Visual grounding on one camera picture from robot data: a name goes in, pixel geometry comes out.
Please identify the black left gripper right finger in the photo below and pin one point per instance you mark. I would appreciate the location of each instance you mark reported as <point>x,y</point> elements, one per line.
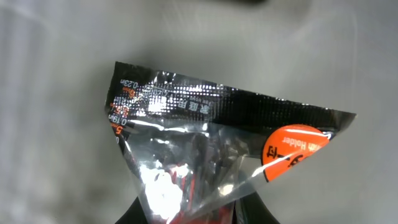
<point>252,210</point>

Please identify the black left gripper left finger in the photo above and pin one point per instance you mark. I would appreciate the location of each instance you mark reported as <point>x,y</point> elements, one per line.
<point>134,215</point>

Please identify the black and clear foil pouch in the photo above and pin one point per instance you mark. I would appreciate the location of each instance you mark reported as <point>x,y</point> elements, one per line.
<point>197,146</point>

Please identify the grey plastic mesh basket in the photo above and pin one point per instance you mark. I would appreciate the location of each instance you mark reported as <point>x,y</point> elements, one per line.
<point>59,159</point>

